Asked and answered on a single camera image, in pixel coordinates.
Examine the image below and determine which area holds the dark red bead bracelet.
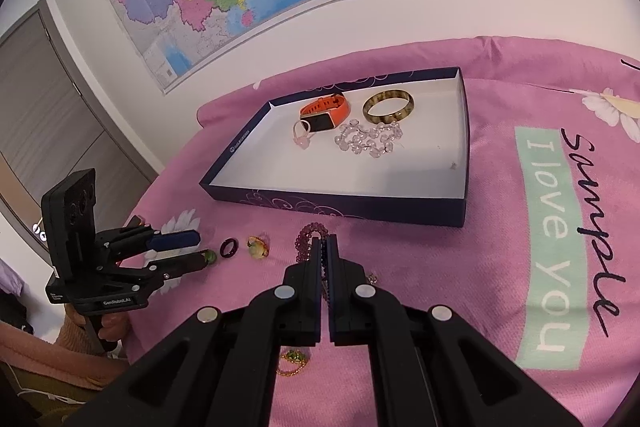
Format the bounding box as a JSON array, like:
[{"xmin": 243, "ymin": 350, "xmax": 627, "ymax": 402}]
[{"xmin": 293, "ymin": 221, "xmax": 331, "ymax": 308}]

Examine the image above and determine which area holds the green gold bead bracelet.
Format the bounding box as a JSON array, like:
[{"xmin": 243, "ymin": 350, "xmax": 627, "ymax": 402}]
[{"xmin": 275, "ymin": 347, "xmax": 312, "ymax": 377}]

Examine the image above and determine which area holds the orange smart watch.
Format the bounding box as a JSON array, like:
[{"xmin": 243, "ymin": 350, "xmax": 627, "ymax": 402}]
[{"xmin": 299, "ymin": 93, "xmax": 350, "ymax": 133}]

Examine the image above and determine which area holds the pink knit sleeve forearm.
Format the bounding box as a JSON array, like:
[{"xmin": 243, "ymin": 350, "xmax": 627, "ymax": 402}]
[{"xmin": 1, "ymin": 305, "xmax": 129, "ymax": 390}]

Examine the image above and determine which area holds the purple white jewelry box tray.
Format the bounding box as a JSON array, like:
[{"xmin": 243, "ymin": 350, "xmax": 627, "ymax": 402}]
[{"xmin": 201, "ymin": 67, "xmax": 470, "ymax": 228}]

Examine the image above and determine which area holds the person's left hand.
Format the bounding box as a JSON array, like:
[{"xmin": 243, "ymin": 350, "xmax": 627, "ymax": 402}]
[{"xmin": 64, "ymin": 305, "xmax": 132, "ymax": 346}]

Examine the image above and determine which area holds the grey wooden door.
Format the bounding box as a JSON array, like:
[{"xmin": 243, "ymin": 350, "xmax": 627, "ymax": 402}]
[{"xmin": 1, "ymin": 0, "xmax": 157, "ymax": 259}]

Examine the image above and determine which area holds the tortoiseshell bangle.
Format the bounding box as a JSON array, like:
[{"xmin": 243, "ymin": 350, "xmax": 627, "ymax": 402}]
[{"xmin": 362, "ymin": 89, "xmax": 416, "ymax": 124}]

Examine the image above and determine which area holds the pink floral bedsheet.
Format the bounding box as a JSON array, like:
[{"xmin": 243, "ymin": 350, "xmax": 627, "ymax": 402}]
[{"xmin": 126, "ymin": 37, "xmax": 639, "ymax": 426}]

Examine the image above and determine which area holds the green jade pendant ring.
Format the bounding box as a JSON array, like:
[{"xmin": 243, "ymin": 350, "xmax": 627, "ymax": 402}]
[{"xmin": 246, "ymin": 233, "xmax": 272, "ymax": 261}]

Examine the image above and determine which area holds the pink ring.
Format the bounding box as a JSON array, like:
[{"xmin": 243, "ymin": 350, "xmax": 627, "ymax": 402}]
[{"xmin": 290, "ymin": 118, "xmax": 317, "ymax": 151}]

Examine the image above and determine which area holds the clear pink crystal bracelet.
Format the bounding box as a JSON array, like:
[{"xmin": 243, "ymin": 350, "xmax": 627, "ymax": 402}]
[{"xmin": 333, "ymin": 118, "xmax": 405, "ymax": 160}]

